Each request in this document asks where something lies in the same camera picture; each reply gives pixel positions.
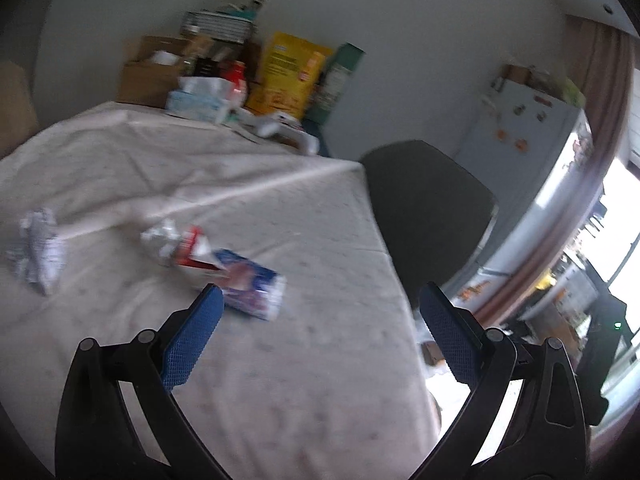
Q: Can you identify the red blue wrapper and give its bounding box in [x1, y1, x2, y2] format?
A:
[212, 248, 287, 321]

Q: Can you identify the printed paper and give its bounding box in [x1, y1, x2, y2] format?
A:
[7, 208, 68, 296]

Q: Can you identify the white floral tablecloth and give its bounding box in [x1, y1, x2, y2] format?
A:
[0, 101, 441, 480]

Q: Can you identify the grey upholstered chair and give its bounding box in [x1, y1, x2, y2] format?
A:
[359, 140, 501, 306]

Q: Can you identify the red and white wrapper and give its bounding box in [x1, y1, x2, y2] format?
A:
[141, 220, 226, 281]

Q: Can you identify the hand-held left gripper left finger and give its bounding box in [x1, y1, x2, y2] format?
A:
[55, 284, 231, 480]

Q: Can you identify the white refrigerator with magnets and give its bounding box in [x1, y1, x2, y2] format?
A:
[450, 77, 601, 311]

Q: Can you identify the yellow snack bag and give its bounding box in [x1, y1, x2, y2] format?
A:
[245, 32, 333, 121]

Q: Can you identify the blue tissue box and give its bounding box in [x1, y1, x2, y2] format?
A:
[165, 77, 248, 123]

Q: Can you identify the tall green box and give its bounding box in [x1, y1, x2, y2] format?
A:
[305, 42, 366, 123]

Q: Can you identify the open brown cardboard box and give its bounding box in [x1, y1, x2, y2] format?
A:
[116, 35, 201, 108]

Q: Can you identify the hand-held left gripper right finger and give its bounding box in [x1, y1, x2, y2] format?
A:
[410, 282, 587, 480]

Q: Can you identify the black wire basket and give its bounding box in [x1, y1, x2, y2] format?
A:
[182, 10, 256, 43]

